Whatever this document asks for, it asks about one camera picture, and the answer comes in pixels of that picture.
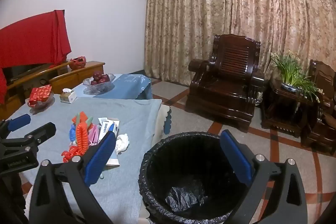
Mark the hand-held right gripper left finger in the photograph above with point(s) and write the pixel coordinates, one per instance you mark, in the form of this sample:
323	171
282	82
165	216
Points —
101	155

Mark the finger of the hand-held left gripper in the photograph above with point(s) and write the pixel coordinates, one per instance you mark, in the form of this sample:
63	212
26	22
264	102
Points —
18	121
42	131

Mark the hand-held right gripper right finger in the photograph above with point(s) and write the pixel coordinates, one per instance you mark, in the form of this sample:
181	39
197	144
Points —
236	158

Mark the white and blue box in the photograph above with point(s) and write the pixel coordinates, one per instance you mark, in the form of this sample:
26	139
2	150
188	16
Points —
109	125

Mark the bin with black bag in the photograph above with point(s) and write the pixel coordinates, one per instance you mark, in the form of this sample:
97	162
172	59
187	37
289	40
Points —
189	161

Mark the pink packet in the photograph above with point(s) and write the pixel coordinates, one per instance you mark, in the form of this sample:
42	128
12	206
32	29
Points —
93	138

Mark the crumpled white tissue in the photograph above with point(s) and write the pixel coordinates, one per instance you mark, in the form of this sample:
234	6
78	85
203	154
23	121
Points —
122	142

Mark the orange foam net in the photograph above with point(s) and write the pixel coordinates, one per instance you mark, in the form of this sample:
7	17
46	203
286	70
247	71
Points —
80	138

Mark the clear glass dish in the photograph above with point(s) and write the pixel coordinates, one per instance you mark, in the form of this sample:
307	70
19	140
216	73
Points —
49	102

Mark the blue crumpled plastic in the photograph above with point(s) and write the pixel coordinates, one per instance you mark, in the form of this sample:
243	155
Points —
72	132

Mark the red ribbon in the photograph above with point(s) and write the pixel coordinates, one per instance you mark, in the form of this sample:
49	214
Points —
68	154

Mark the red patterned gift box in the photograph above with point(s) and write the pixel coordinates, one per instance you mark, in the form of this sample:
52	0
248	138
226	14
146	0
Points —
39	92

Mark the beige tissue box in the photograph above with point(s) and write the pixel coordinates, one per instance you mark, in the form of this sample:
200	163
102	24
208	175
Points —
67	96

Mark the grey-blue blanket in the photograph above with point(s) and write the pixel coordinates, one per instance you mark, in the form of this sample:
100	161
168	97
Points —
131	119

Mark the black television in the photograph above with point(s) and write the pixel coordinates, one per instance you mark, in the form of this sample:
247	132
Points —
18	73

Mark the wooden television cabinet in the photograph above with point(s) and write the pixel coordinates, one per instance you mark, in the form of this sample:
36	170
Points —
76	77

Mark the glass fruit bowl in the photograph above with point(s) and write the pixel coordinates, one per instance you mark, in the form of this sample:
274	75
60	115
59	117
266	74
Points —
99	88

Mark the dark wooden side table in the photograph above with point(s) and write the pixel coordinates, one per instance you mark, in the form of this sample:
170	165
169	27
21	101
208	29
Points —
283	108

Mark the dark wooden armchair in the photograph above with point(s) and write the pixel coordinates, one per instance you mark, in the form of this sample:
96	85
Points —
323	129
223	87

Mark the red apple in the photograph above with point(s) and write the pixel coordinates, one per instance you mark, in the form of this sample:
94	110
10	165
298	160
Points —
105	78
97	75
94	81

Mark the red woven basket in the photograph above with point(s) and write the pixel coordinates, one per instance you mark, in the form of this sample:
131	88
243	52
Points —
78	62

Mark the red cloth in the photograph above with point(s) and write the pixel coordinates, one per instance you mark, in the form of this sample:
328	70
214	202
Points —
31	37

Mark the potted green plant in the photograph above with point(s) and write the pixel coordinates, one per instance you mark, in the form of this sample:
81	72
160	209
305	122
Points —
288	74

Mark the beige floral curtain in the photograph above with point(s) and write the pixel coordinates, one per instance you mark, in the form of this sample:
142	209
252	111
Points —
210	3

